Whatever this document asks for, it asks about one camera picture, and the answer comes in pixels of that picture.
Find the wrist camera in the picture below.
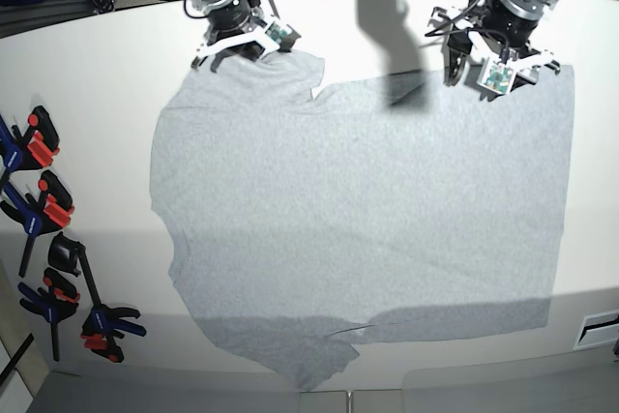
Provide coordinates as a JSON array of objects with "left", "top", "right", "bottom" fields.
[
  {"left": 266, "top": 22, "right": 291, "bottom": 48},
  {"left": 477, "top": 58, "right": 516, "bottom": 96}
]

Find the grey T-shirt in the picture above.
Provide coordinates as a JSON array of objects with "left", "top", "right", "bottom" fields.
[{"left": 150, "top": 52, "right": 575, "bottom": 390}]

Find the blue bar clamp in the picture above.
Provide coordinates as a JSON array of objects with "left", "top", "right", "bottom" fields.
[
  {"left": 1, "top": 169, "right": 74, "bottom": 278},
  {"left": 1, "top": 105, "right": 60, "bottom": 188}
]

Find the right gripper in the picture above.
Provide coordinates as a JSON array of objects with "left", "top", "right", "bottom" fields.
[{"left": 183, "top": 0, "right": 301, "bottom": 73}]

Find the lower left blue clamp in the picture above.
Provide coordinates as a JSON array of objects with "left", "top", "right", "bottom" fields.
[{"left": 17, "top": 267, "right": 80, "bottom": 362}]

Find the long black bar clamp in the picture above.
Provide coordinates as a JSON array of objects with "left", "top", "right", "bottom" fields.
[{"left": 47, "top": 232, "right": 147, "bottom": 364}]

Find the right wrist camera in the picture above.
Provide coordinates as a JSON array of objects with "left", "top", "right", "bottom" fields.
[{"left": 266, "top": 22, "right": 291, "bottom": 48}]

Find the black strip at edge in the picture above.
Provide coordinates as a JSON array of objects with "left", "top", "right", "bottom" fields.
[{"left": 0, "top": 334, "right": 34, "bottom": 384}]

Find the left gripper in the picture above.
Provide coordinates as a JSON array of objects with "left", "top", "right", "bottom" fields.
[{"left": 429, "top": 0, "right": 561, "bottom": 91}]

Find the top blue bar clamp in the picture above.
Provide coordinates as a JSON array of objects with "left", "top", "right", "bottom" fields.
[{"left": 1, "top": 105, "right": 60, "bottom": 188}]

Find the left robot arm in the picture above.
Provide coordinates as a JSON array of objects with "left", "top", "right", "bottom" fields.
[{"left": 426, "top": 0, "right": 561, "bottom": 97}]

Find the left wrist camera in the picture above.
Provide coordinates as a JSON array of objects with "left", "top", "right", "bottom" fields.
[{"left": 477, "top": 58, "right": 516, "bottom": 96}]

